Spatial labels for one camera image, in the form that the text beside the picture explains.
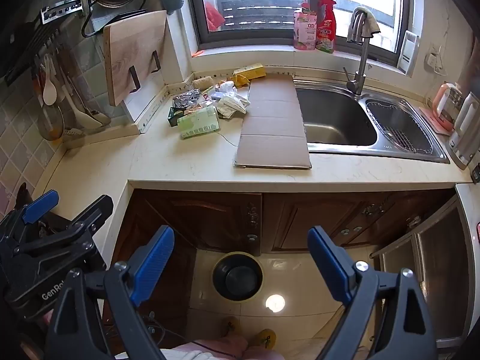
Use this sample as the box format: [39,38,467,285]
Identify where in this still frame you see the pink glass kettle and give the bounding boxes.
[419,82,466,136]

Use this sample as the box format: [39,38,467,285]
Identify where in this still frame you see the dark green small box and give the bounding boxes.
[167,106,187,127]

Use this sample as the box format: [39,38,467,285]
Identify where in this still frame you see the red cloth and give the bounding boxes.
[204,2,226,31]

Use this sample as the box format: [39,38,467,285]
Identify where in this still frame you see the white slotted ladle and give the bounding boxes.
[62,64,85,137]

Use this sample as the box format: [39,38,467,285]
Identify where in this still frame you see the yellow carton box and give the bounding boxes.
[232,63,267,80]

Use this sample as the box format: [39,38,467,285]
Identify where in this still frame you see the white floor cable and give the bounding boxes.
[139,309,196,346]

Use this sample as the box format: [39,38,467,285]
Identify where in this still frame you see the white rice paddle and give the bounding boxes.
[42,54,58,106]

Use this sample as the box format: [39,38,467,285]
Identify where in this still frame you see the metal skimmer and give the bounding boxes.
[37,103,65,141]

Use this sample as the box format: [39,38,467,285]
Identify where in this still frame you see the red spray bottle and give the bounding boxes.
[315,0,337,54]

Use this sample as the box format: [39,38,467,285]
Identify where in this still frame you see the wire sink basket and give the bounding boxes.
[365,99,436,154]

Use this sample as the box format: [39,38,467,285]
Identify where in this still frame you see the stainless steel double sink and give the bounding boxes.
[293,77,451,164]

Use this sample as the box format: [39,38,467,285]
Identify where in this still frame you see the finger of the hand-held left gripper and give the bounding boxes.
[15,194,114,259]
[0,190,61,250]

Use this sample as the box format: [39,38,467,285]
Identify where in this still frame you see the black cutting board rack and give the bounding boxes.
[127,49,162,92]

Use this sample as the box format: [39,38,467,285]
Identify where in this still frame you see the white plastic wrapper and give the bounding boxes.
[212,82,238,100]

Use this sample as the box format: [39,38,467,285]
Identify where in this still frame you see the wooden cutting board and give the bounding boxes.
[103,9,168,107]

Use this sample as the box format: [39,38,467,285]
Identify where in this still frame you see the white wall socket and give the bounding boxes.
[425,45,447,76]

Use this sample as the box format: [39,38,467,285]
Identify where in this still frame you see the black round bin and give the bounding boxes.
[212,251,264,301]

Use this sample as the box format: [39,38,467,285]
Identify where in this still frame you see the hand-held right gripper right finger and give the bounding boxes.
[307,226,439,360]

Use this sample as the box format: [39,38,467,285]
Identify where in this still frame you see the silver electric kettle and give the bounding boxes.
[446,92,480,170]

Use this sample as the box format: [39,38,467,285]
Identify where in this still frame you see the silver foil wrapper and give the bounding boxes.
[172,88,202,109]

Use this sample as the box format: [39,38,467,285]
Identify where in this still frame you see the white plastic grater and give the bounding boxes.
[397,30,420,76]

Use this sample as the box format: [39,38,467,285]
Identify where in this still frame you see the grey dish cloth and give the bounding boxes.
[347,6,381,43]

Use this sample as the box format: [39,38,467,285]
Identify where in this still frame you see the brown cutting board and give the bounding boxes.
[233,74,313,169]

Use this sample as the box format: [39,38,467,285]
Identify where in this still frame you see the white paper wrapper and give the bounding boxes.
[217,94,251,118]

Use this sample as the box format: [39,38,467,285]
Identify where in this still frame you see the light green packet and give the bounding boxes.
[177,106,221,139]

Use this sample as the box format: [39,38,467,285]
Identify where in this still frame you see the person's pink trousers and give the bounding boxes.
[161,332,286,360]

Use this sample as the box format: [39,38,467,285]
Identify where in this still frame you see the metal hook rail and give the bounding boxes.
[39,0,92,25]

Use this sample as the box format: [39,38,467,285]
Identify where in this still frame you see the metal faucet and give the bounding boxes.
[343,7,372,96]

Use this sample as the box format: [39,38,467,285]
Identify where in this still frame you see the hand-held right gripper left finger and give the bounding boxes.
[45,225,176,360]

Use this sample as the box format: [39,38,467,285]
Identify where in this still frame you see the pink dish soap bottle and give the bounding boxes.
[293,0,317,51]

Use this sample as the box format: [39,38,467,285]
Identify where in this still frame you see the white cutting board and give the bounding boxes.
[122,79,167,124]

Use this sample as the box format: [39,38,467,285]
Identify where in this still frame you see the brown wooden cabinet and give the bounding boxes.
[103,187,456,349]

